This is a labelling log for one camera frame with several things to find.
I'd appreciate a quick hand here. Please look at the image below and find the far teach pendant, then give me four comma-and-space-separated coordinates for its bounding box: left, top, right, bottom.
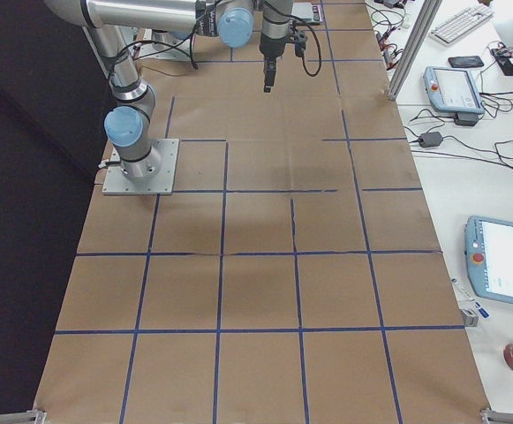
423, 66, 485, 115

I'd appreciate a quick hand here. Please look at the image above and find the near teach pendant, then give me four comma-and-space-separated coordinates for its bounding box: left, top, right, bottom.
464, 216, 513, 305

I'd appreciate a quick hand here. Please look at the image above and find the black power adapter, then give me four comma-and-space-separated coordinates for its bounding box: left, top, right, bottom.
418, 131, 443, 148

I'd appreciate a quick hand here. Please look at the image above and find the black smartphone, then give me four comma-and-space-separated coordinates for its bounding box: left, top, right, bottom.
448, 56, 484, 69

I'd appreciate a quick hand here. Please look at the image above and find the aluminium frame post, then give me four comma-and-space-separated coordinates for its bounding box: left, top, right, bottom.
386, 0, 441, 101

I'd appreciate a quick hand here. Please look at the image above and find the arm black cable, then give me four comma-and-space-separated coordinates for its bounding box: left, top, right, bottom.
109, 11, 323, 77

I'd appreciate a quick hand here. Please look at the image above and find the teach pendant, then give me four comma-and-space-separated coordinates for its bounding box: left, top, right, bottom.
423, 66, 485, 115
464, 216, 513, 305

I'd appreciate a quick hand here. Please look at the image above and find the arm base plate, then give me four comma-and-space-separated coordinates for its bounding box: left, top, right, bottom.
102, 139, 179, 195
139, 29, 191, 61

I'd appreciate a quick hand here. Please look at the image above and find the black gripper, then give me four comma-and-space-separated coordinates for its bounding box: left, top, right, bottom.
259, 37, 285, 93

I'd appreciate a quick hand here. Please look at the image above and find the brown paper table cover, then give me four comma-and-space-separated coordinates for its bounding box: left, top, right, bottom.
35, 1, 487, 423

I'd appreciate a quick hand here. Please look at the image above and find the white keyboard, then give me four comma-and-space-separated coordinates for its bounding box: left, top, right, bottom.
429, 4, 494, 46

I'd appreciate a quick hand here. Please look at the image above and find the silver kitchen scale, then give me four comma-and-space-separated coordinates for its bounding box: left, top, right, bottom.
291, 2, 323, 26

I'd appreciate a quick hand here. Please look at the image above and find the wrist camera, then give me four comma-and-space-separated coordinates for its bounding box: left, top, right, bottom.
290, 29, 308, 58

